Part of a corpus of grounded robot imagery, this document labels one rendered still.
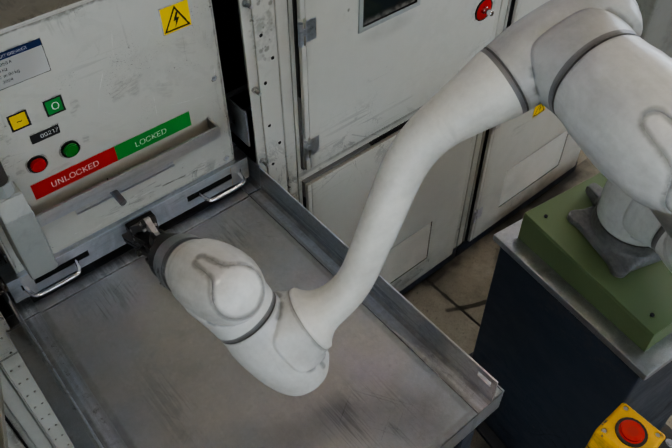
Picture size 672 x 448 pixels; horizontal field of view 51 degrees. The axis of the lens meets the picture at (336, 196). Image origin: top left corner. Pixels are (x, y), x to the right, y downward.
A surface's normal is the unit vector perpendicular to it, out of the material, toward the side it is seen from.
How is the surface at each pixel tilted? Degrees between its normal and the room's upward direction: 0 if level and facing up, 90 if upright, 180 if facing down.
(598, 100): 59
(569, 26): 26
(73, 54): 90
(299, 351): 66
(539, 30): 31
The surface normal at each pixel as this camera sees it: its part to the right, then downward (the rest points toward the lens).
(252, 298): 0.62, 0.15
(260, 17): 0.64, 0.55
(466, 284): 0.00, -0.70
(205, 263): -0.43, -0.69
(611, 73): -0.51, -0.37
